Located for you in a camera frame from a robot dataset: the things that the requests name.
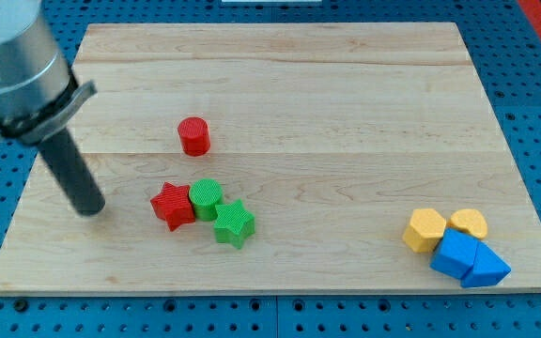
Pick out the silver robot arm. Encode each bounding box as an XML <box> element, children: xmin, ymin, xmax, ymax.
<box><xmin>0</xmin><ymin>0</ymin><xmax>97</xmax><ymax>145</ymax></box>

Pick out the green star block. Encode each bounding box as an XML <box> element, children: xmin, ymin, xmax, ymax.
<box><xmin>213</xmin><ymin>199</ymin><xmax>255</xmax><ymax>250</ymax></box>

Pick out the red star block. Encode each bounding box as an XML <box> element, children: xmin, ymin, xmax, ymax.
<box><xmin>150</xmin><ymin>182</ymin><xmax>195</xmax><ymax>232</ymax></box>

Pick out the wooden board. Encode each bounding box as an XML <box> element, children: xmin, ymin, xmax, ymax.
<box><xmin>0</xmin><ymin>23</ymin><xmax>541</xmax><ymax>297</ymax></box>

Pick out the green cylinder block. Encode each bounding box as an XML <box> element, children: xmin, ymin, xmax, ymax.
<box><xmin>189</xmin><ymin>178</ymin><xmax>223</xmax><ymax>222</ymax></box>

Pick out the red cylinder block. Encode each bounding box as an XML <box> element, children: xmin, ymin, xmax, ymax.
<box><xmin>178</xmin><ymin>116</ymin><xmax>210</xmax><ymax>157</ymax></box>

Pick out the yellow hexagon block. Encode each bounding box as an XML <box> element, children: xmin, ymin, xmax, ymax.
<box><xmin>402</xmin><ymin>208</ymin><xmax>447</xmax><ymax>254</ymax></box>

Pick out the blue cube block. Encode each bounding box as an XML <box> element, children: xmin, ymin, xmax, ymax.
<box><xmin>430</xmin><ymin>228</ymin><xmax>479</xmax><ymax>280</ymax></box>

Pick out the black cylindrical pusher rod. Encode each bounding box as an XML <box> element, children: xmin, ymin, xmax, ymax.
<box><xmin>38</xmin><ymin>129</ymin><xmax>105</xmax><ymax>216</ymax></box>

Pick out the yellow heart block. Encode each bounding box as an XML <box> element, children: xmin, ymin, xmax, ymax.
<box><xmin>446</xmin><ymin>208</ymin><xmax>488</xmax><ymax>239</ymax></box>

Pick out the blue triangle block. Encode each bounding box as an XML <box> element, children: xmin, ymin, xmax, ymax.
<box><xmin>460</xmin><ymin>242</ymin><xmax>511</xmax><ymax>288</ymax></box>

